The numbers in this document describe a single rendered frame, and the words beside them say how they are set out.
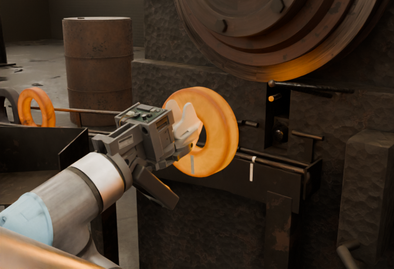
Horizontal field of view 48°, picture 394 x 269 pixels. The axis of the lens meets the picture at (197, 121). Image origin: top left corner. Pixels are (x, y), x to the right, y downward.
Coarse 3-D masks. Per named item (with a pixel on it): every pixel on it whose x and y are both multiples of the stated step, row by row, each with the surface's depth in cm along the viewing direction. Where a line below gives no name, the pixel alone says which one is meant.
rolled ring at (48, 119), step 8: (32, 88) 150; (40, 88) 151; (24, 96) 153; (32, 96) 150; (40, 96) 148; (48, 96) 150; (24, 104) 156; (40, 104) 148; (48, 104) 148; (24, 112) 157; (48, 112) 147; (24, 120) 157; (32, 120) 158; (48, 120) 148
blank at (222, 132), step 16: (176, 96) 75; (192, 96) 73; (208, 96) 71; (208, 112) 71; (224, 112) 70; (208, 128) 72; (224, 128) 70; (208, 144) 72; (224, 144) 70; (192, 160) 75; (208, 160) 73; (224, 160) 71
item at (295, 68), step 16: (176, 0) 99; (368, 0) 73; (352, 16) 75; (368, 16) 74; (192, 32) 98; (336, 32) 78; (352, 32) 76; (208, 48) 96; (320, 48) 80; (336, 48) 78; (224, 64) 94; (240, 64) 92; (288, 64) 85; (304, 64) 83; (320, 64) 81; (256, 80) 90
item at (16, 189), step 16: (0, 128) 116; (16, 128) 116; (32, 128) 116; (48, 128) 115; (64, 128) 115; (80, 128) 115; (0, 144) 117; (16, 144) 117; (32, 144) 117; (48, 144) 116; (64, 144) 116; (80, 144) 109; (0, 160) 119; (16, 160) 118; (32, 160) 118; (48, 160) 118; (64, 160) 99; (0, 176) 117; (16, 176) 116; (32, 176) 115; (48, 176) 114; (0, 192) 106; (16, 192) 105
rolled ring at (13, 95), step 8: (0, 88) 162; (8, 88) 161; (0, 96) 164; (8, 96) 160; (16, 96) 160; (0, 104) 168; (16, 104) 158; (0, 112) 169; (16, 112) 159; (0, 120) 168; (8, 120) 170; (16, 120) 160
